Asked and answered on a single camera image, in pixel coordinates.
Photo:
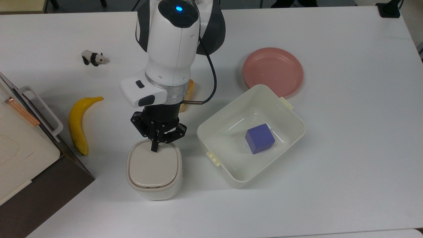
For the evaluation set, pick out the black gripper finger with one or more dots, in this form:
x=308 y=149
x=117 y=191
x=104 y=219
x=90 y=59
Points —
x=140 y=125
x=175 y=134

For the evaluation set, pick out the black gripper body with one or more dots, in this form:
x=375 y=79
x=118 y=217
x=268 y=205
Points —
x=162 y=115

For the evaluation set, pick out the cream trash can lid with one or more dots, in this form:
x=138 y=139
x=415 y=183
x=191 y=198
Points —
x=153 y=168

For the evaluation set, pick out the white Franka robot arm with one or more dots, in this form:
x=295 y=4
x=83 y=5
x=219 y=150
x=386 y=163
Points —
x=172 y=49

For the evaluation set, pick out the cream trash can body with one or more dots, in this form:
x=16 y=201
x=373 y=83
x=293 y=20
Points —
x=155 y=195

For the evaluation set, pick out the toasted bread toy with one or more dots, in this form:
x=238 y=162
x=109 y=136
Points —
x=189 y=92

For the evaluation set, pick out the white rectangular plastic bin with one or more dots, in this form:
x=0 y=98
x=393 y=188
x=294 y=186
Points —
x=228 y=165

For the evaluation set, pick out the yellow toy banana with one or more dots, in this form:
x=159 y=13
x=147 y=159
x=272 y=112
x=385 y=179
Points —
x=76 y=125

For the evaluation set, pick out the black white panda figurine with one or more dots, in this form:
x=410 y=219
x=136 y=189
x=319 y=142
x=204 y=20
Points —
x=94 y=58

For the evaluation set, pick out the purple cube block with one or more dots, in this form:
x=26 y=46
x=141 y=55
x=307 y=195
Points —
x=259 y=138

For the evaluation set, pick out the pink round plate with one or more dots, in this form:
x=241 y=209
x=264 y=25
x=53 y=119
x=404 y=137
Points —
x=274 y=69

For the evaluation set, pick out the orange tape strip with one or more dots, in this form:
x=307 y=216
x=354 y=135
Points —
x=21 y=110

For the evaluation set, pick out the black table edge clamp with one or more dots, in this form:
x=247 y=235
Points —
x=389 y=10

